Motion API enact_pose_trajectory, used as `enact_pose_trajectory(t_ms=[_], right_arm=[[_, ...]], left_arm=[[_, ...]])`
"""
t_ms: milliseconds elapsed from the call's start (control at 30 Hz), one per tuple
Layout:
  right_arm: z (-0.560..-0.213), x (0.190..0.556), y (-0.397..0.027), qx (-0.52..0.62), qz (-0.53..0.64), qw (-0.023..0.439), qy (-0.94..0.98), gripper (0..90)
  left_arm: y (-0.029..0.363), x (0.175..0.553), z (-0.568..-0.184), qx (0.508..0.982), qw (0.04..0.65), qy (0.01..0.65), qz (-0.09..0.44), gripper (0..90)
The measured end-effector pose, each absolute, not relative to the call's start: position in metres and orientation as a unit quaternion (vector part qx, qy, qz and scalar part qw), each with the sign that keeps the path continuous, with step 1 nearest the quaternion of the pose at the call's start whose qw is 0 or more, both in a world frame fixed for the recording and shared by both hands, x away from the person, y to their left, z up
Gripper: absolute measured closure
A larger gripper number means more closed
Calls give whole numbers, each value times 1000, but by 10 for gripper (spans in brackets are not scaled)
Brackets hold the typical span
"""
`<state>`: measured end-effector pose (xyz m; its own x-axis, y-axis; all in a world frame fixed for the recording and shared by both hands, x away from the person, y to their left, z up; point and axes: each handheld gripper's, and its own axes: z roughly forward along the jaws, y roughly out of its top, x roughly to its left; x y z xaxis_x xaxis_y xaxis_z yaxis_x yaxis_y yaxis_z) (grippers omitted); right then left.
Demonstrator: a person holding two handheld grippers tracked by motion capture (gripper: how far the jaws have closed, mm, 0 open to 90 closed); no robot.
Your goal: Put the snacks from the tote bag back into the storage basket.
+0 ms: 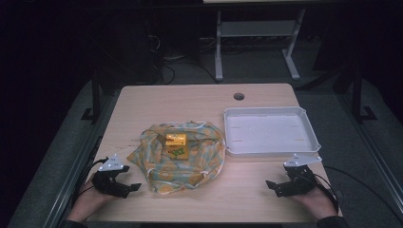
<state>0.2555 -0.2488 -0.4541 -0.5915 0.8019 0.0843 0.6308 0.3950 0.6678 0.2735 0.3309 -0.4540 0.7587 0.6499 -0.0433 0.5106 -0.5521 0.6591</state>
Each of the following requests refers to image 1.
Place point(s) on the yellow and blue patterned cloth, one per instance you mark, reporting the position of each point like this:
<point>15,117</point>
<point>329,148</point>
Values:
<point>190,164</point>

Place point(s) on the small yellow box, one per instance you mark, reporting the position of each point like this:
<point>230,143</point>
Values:
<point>176,145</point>

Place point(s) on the white plastic tray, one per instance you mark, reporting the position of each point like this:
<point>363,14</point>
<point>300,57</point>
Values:
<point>269,131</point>

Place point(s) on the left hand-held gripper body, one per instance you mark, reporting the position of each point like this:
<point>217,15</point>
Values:
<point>109,186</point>

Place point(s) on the person's right hand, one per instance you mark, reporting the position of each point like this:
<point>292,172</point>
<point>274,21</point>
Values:
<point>316,201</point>

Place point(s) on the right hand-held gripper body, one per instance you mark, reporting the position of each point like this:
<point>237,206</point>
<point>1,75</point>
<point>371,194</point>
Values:
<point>301,180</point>

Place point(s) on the black metal stand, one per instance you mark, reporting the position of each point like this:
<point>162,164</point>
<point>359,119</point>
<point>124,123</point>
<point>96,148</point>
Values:
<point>95,101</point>
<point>358,101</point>

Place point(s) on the white metal desk frame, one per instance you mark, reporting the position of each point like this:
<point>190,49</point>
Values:
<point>253,29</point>

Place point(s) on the person's left hand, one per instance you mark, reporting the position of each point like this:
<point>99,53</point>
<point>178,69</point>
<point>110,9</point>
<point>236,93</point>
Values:
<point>87,202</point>

